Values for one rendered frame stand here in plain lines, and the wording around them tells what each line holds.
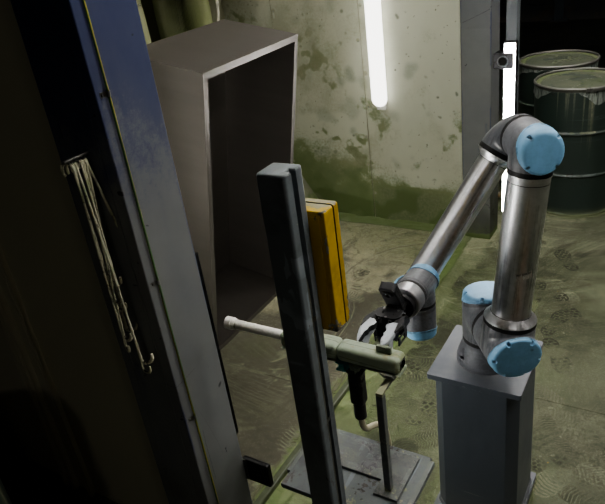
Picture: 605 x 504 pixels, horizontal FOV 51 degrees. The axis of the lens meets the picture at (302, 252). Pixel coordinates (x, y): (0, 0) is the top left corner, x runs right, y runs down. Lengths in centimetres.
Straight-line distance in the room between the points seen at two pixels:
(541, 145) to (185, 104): 114
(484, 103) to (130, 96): 290
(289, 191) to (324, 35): 336
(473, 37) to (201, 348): 278
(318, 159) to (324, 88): 53
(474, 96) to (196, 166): 225
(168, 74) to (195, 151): 27
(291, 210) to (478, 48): 303
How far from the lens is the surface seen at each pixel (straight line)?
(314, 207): 116
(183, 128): 224
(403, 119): 429
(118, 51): 147
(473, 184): 185
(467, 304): 208
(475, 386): 214
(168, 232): 160
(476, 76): 406
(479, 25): 400
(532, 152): 169
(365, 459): 169
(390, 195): 453
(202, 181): 228
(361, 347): 146
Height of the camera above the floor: 200
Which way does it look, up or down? 27 degrees down
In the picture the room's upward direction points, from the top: 8 degrees counter-clockwise
